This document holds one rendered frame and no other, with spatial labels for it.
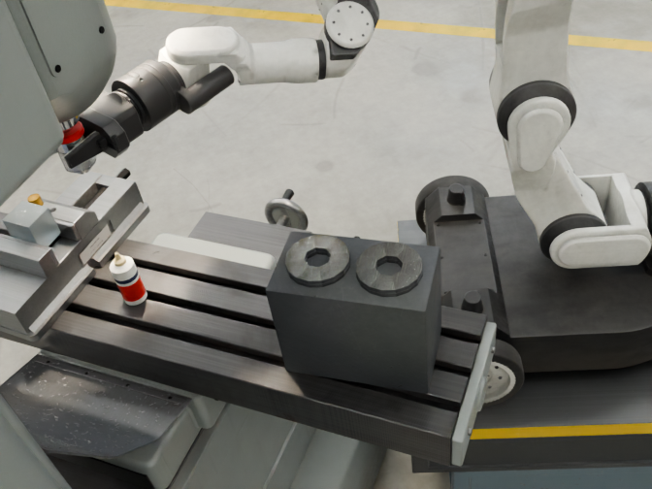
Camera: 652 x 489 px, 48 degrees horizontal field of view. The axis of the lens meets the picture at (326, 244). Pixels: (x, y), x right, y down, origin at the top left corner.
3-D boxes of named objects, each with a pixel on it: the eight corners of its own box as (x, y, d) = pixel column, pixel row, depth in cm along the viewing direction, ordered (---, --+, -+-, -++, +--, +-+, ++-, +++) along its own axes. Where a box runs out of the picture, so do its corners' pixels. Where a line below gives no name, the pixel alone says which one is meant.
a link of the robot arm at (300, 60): (253, 94, 123) (364, 86, 127) (258, 73, 113) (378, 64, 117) (245, 34, 124) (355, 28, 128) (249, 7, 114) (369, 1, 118)
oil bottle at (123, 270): (132, 286, 129) (113, 242, 121) (151, 291, 128) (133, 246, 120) (119, 303, 126) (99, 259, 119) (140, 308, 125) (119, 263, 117)
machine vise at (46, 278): (92, 194, 149) (73, 151, 141) (152, 209, 144) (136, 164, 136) (-29, 320, 127) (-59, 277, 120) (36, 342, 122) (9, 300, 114)
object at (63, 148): (100, 151, 109) (87, 123, 106) (92, 172, 106) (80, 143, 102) (69, 154, 110) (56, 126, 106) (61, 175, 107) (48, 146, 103)
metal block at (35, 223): (35, 225, 130) (21, 200, 126) (61, 232, 128) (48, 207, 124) (16, 245, 127) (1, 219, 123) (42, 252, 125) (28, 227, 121)
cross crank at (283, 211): (276, 218, 192) (268, 183, 183) (317, 226, 188) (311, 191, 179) (249, 261, 181) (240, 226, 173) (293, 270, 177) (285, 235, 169)
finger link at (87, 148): (61, 152, 102) (96, 129, 105) (70, 171, 104) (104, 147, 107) (68, 156, 101) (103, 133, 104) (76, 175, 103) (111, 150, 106)
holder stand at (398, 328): (307, 311, 120) (289, 222, 106) (441, 330, 114) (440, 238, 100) (285, 372, 112) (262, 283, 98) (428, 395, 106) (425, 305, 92)
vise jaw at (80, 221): (47, 207, 136) (38, 191, 134) (99, 220, 132) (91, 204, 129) (25, 228, 133) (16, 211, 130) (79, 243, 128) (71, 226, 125)
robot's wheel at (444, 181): (488, 227, 203) (491, 171, 189) (490, 240, 200) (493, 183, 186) (415, 232, 205) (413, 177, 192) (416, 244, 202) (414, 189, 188)
